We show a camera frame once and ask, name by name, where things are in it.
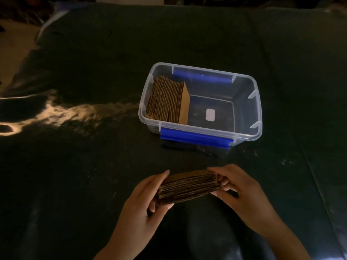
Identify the person's left hand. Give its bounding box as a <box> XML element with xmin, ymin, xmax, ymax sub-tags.
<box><xmin>109</xmin><ymin>170</ymin><xmax>174</xmax><ymax>248</ymax></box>

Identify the person's right hand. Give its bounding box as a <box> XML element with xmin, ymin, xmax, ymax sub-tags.
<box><xmin>207</xmin><ymin>164</ymin><xmax>282</xmax><ymax>238</ymax></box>

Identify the stack of cardboard sheets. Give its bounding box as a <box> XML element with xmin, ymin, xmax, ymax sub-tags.
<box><xmin>157</xmin><ymin>169</ymin><xmax>220</xmax><ymax>206</ymax></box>

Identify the person's left forearm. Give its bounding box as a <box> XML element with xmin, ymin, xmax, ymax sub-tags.
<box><xmin>93</xmin><ymin>235</ymin><xmax>143</xmax><ymax>260</ymax></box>

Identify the person's right forearm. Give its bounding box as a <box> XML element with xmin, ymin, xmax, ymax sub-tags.
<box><xmin>262</xmin><ymin>217</ymin><xmax>313</xmax><ymax>260</ymax></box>

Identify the blue box latch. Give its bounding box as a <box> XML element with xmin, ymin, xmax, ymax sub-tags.
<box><xmin>160</xmin><ymin>127</ymin><xmax>234</xmax><ymax>150</ymax></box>
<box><xmin>173</xmin><ymin>66</ymin><xmax>234</xmax><ymax>84</ymax></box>

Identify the black table cover sheet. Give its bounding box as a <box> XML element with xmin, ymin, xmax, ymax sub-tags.
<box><xmin>0</xmin><ymin>2</ymin><xmax>347</xmax><ymax>260</ymax></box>

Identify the clear plastic storage box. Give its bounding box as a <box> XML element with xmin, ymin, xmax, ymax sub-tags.
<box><xmin>138</xmin><ymin>62</ymin><xmax>263</xmax><ymax>150</ymax></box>

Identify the row of cardboard pieces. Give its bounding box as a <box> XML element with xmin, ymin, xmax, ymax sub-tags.
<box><xmin>146</xmin><ymin>75</ymin><xmax>190</xmax><ymax>125</ymax></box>

